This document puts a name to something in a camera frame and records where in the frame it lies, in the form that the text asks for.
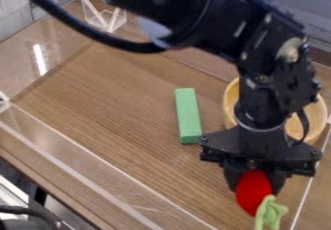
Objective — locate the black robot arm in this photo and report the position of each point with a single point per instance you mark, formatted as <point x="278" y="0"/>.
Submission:
<point x="263" y="40"/>

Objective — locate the wooden bowl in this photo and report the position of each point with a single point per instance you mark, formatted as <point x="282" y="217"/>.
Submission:
<point x="316" y="111"/>

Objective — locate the red plush strawberry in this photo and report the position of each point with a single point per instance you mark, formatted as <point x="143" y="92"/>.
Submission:
<point x="258" y="201"/>

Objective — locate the black table leg bracket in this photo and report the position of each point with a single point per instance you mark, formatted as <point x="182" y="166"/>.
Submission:
<point x="37" y="204"/>

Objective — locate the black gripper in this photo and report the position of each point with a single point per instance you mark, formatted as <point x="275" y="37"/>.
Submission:
<point x="241" y="149"/>

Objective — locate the green rectangular block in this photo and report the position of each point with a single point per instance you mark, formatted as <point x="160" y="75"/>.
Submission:
<point x="188" y="116"/>

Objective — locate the clear acrylic corner bracket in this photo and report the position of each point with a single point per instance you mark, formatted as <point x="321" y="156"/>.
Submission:
<point x="107" y="20"/>

